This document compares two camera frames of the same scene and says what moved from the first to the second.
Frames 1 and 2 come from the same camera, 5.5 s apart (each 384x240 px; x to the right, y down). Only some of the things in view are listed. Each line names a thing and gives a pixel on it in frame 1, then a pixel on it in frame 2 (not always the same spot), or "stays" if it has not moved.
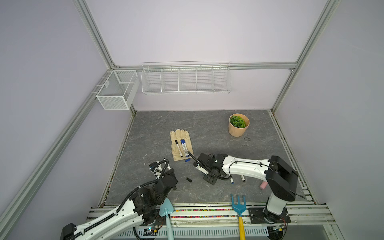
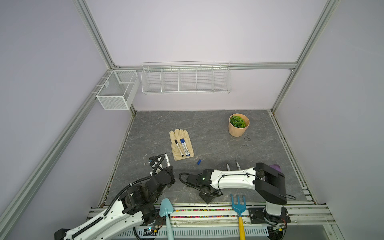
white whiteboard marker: [177, 143] stays
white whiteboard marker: [185, 147] stays
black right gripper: [209, 180] to [205, 199]
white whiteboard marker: [181, 141] stays
